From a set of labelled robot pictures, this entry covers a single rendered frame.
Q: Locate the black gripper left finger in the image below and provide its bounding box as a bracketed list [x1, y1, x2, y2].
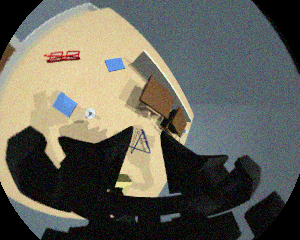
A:
[57, 127, 134, 191]

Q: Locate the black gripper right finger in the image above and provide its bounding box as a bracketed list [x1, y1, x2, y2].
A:
[159, 131, 229, 195]

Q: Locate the white flat panel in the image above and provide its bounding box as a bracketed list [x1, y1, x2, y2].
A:
[133, 51, 193, 123]

